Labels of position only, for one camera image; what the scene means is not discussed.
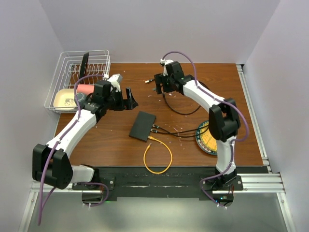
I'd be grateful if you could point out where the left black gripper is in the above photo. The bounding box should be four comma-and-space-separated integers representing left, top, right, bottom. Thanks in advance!
104, 87, 138, 112

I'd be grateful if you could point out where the black cable with gold plug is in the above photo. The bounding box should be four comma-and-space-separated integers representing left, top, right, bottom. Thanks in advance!
144, 78, 211, 135

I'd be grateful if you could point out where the black network switch box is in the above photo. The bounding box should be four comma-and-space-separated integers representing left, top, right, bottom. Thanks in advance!
129, 111, 156, 142

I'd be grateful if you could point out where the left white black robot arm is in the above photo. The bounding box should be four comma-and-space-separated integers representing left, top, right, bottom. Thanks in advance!
32, 80, 138, 189

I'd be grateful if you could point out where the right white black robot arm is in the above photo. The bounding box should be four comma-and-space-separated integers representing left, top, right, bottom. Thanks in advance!
154, 59, 240, 190

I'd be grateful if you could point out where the pink cup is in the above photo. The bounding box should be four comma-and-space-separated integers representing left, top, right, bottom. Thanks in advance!
77, 84, 94, 95

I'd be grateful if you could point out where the dark teal cup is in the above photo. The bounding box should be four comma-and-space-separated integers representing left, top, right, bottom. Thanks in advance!
74, 92, 87, 104

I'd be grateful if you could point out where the black tablet in rack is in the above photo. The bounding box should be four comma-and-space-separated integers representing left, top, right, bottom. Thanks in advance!
79, 52, 89, 80

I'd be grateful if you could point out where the cream square plate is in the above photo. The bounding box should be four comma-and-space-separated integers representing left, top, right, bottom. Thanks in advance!
53, 88, 77, 111

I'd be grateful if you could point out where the round gold wafer plate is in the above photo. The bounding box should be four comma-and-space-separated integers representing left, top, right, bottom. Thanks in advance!
196, 120, 217, 156

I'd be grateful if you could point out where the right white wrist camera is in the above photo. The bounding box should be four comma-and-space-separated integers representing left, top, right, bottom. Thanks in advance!
160, 58, 173, 76

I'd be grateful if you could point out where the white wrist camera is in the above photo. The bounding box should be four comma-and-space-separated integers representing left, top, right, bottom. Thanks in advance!
160, 58, 173, 76
103, 73, 123, 92

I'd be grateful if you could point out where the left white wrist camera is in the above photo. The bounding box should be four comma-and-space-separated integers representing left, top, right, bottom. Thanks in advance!
103, 73, 123, 92

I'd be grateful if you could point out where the white wire dish rack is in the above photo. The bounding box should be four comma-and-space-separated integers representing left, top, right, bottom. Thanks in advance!
44, 50, 111, 113

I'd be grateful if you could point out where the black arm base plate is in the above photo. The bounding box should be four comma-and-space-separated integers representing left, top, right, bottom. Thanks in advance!
72, 167, 243, 206

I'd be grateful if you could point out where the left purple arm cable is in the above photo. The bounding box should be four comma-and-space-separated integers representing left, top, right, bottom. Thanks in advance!
37, 74, 111, 226

